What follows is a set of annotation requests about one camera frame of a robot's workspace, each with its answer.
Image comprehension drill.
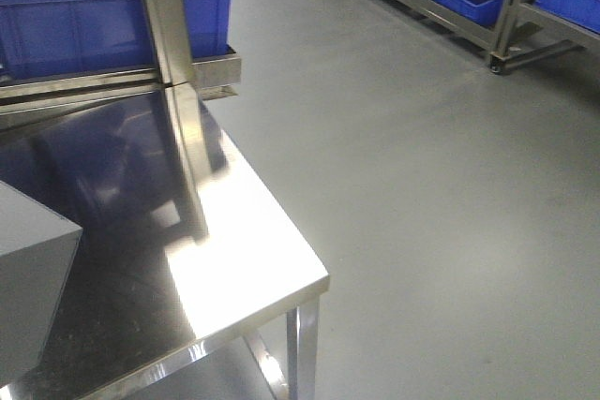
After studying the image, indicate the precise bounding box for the gray foam base block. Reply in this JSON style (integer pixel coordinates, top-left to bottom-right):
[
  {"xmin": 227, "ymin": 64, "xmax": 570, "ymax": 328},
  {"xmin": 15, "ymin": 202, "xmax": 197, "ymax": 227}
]
[{"xmin": 1, "ymin": 183, "xmax": 83, "ymax": 386}]

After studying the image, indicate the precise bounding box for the steel rack shelf tray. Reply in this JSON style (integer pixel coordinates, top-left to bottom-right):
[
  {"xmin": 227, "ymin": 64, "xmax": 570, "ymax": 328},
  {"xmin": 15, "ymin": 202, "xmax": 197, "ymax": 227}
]
[{"xmin": 1, "ymin": 48, "xmax": 242, "ymax": 114}]

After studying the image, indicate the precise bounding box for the steel table leg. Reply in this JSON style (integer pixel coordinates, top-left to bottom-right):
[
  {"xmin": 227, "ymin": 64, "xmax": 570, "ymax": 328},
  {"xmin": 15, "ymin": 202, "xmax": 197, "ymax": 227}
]
[{"xmin": 243, "ymin": 300, "xmax": 320, "ymax": 400}]

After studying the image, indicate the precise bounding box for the large blue crate right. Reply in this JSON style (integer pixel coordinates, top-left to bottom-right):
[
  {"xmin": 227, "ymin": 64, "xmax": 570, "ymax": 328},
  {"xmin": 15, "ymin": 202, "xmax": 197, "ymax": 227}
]
[{"xmin": 1, "ymin": 0, "xmax": 231, "ymax": 81}]

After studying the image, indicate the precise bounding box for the steel rack upright post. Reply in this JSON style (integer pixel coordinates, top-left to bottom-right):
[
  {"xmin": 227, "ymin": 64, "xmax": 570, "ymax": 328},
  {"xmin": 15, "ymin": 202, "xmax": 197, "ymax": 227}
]
[{"xmin": 143, "ymin": 0, "xmax": 196, "ymax": 86}]

